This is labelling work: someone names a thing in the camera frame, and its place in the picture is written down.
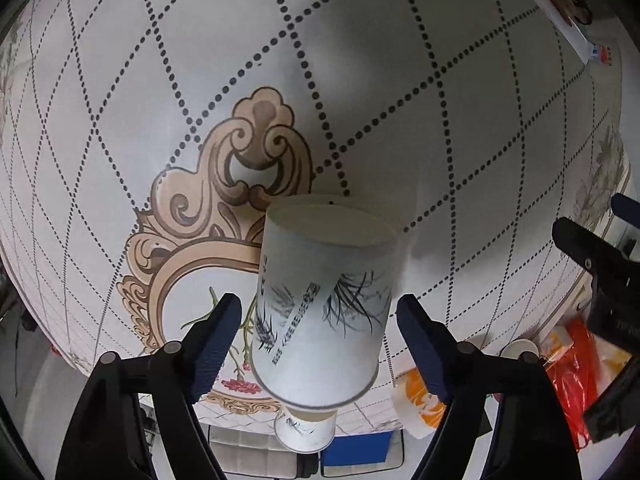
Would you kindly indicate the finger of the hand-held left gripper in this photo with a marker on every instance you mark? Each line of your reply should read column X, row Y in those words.
column 627, row 207
column 585, row 247

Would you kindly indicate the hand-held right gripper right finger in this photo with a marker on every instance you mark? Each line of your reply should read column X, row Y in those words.
column 425, row 347

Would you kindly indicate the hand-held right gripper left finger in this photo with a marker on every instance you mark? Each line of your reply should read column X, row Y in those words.
column 216, row 345

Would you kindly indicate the white paper cup with ink print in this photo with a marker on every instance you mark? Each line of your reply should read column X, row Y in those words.
column 320, row 320
column 305, row 430

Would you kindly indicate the white orange paper cup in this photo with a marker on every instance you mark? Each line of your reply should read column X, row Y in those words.
column 420, row 402

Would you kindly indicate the small white cup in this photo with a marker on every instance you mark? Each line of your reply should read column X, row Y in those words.
column 520, row 347

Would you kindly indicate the red plastic bag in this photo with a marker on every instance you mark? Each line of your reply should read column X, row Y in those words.
column 575, row 385

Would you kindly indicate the blue box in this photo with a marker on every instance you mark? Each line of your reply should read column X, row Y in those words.
column 355, row 447

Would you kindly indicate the white printed packet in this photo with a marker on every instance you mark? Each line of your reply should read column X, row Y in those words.
column 560, row 10

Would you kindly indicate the white printed tablecloth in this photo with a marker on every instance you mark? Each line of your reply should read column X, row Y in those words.
column 400, row 110

